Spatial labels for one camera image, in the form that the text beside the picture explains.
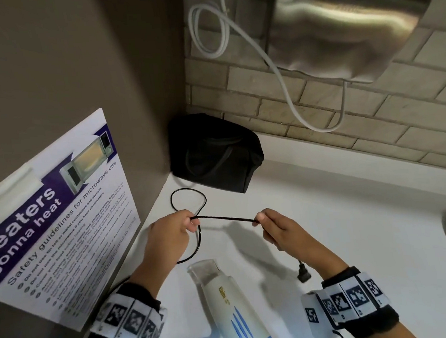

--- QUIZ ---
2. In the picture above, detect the person's left hand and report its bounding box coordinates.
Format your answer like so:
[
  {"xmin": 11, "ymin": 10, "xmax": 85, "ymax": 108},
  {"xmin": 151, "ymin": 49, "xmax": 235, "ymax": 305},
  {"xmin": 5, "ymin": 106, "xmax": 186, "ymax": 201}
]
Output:
[{"xmin": 146, "ymin": 210, "xmax": 206, "ymax": 276}]

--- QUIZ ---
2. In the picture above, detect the person's right hand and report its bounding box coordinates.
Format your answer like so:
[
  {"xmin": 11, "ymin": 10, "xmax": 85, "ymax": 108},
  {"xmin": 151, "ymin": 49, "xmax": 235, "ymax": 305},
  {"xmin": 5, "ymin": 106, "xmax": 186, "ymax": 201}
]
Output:
[{"xmin": 256, "ymin": 203, "xmax": 338, "ymax": 284}]

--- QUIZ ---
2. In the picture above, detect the black power cord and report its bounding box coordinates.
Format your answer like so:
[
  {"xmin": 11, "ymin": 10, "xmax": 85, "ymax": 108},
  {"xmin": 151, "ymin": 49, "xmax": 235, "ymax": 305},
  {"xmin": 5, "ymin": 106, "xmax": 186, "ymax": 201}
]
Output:
[{"xmin": 102, "ymin": 179, "xmax": 313, "ymax": 299}]

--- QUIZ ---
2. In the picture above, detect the person's right forearm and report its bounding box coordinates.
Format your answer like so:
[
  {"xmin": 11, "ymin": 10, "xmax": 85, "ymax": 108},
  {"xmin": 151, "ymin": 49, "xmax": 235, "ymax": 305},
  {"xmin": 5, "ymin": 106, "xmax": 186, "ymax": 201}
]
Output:
[{"xmin": 310, "ymin": 250, "xmax": 419, "ymax": 338}]

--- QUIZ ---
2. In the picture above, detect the person's left forearm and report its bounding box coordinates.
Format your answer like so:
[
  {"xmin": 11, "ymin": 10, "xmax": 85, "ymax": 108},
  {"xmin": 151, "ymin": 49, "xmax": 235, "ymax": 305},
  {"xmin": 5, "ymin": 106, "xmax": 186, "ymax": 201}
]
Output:
[{"xmin": 73, "ymin": 260, "xmax": 176, "ymax": 338}]

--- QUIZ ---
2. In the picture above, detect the black fabric bag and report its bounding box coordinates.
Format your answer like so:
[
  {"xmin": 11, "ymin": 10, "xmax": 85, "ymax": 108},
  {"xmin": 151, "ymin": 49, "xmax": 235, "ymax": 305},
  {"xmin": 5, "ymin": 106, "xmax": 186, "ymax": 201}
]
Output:
[{"xmin": 166, "ymin": 108, "xmax": 268, "ymax": 199}]

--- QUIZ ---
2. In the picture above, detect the white and blue hair dryer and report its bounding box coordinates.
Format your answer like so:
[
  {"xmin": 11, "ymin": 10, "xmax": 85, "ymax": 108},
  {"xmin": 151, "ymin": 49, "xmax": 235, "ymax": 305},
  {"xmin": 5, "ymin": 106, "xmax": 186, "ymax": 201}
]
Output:
[{"xmin": 165, "ymin": 255, "xmax": 272, "ymax": 338}]

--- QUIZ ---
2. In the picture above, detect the marker-printed left wristband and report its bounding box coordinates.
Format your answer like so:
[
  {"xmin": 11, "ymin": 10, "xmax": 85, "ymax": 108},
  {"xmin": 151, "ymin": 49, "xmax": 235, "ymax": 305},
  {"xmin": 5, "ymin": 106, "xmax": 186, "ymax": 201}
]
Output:
[{"xmin": 87, "ymin": 279, "xmax": 171, "ymax": 338}]

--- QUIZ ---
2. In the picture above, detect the marker-printed wristband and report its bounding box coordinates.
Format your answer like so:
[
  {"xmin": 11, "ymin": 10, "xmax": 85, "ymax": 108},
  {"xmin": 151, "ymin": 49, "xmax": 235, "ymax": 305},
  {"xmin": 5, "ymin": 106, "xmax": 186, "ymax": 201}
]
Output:
[
  {"xmin": 298, "ymin": 263, "xmax": 401, "ymax": 338},
  {"xmin": 87, "ymin": 279, "xmax": 171, "ymax": 338}
]

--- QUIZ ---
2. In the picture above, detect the marker-printed right wristband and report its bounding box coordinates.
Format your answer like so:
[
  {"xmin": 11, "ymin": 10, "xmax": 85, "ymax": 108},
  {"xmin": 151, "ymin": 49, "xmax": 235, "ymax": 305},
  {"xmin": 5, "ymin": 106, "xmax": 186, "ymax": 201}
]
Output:
[{"xmin": 298, "ymin": 263, "xmax": 401, "ymax": 338}]

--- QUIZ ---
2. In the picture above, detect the microwave safety poster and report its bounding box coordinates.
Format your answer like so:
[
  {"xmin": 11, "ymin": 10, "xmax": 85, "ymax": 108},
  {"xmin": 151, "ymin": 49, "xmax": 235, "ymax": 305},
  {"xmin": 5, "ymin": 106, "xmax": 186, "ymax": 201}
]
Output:
[{"xmin": 0, "ymin": 106, "xmax": 149, "ymax": 338}]

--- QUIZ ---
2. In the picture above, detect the clear tape strip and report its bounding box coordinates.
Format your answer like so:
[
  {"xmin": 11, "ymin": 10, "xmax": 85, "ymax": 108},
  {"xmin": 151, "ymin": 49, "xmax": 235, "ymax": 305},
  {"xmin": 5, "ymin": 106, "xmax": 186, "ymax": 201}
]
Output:
[{"xmin": 9, "ymin": 165, "xmax": 42, "ymax": 192}]

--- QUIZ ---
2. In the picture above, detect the grey cabinet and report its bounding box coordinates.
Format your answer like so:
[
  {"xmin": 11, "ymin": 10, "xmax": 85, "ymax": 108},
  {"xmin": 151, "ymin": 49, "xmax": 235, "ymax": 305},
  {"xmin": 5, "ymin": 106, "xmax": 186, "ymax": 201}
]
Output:
[{"xmin": 0, "ymin": 0, "xmax": 211, "ymax": 338}]

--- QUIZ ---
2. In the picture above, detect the stainless steel hand dryer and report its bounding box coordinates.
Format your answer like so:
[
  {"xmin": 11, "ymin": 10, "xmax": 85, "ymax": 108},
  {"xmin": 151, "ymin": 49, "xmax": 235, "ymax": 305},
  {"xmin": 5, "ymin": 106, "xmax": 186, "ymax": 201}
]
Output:
[{"xmin": 262, "ymin": 0, "xmax": 442, "ymax": 91}]

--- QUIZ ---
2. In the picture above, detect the white cable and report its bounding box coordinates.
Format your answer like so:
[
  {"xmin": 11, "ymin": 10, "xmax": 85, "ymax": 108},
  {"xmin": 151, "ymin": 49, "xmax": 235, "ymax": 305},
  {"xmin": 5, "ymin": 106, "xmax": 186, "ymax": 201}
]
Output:
[{"xmin": 187, "ymin": 0, "xmax": 349, "ymax": 143}]

